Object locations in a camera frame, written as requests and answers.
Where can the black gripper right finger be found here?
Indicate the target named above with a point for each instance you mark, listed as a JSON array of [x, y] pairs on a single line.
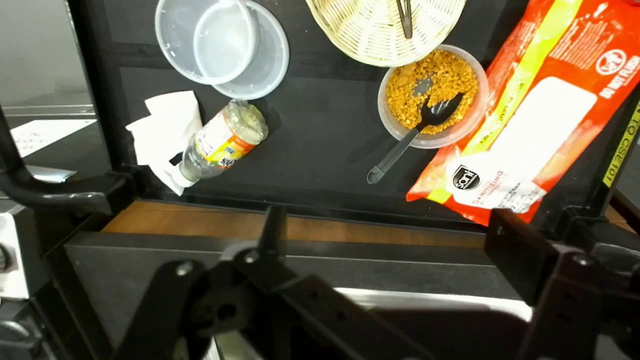
[[517, 257]]

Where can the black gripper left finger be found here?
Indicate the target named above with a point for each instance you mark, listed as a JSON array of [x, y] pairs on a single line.
[[273, 230]]

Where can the juice bottle with orange label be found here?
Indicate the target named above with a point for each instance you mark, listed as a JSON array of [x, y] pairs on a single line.
[[222, 140]]

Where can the orange snack bag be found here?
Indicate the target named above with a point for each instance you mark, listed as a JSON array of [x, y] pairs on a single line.
[[533, 132]]

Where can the crumpled white napkin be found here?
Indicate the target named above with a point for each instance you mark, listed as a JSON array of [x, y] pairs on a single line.
[[162, 126]]

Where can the black plastic fork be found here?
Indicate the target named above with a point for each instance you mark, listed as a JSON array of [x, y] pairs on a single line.
[[426, 121]]

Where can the clear plastic lid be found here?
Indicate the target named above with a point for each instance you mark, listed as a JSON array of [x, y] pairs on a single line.
[[270, 60]]

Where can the clear container of grains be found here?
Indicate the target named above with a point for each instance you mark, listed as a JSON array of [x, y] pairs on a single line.
[[460, 73]]

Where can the clear plastic round container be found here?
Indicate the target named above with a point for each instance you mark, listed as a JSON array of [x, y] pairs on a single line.
[[174, 40]]

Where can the woven wicker basket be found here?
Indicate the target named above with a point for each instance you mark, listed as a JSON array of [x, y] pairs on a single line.
[[372, 30]]

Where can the black tongs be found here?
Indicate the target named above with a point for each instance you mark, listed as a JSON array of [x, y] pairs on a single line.
[[405, 17]]

